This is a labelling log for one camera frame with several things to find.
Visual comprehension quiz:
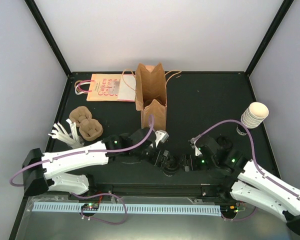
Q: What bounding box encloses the white plastic cutlery bundle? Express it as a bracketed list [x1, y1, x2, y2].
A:
[48, 118, 84, 149]

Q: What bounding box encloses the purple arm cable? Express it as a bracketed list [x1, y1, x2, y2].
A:
[193, 119, 300, 201]
[9, 114, 156, 188]

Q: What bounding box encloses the black coffee cup lid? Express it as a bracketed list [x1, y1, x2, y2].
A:
[163, 156, 180, 177]

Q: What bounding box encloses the purple cable loop at rail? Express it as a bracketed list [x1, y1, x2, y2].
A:
[80, 185, 132, 222]

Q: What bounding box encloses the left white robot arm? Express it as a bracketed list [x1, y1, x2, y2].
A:
[22, 127, 169, 200]

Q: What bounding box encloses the brown pulp cup carrier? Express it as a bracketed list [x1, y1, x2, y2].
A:
[69, 106, 104, 142]

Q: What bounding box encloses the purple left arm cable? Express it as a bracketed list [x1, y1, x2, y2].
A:
[9, 114, 156, 188]

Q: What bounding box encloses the printed orange paper bag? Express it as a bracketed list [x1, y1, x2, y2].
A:
[74, 73, 136, 102]

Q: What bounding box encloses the perforated white metal rail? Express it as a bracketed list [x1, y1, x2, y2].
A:
[32, 202, 221, 217]

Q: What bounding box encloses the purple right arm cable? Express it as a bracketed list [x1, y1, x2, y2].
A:
[193, 119, 300, 201]

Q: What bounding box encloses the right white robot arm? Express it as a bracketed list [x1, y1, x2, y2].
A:
[182, 136, 300, 236]

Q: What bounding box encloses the brown paper bag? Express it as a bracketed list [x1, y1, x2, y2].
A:
[120, 63, 182, 130]

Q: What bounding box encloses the stack of white paper cups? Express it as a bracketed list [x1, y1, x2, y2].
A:
[240, 102, 269, 129]

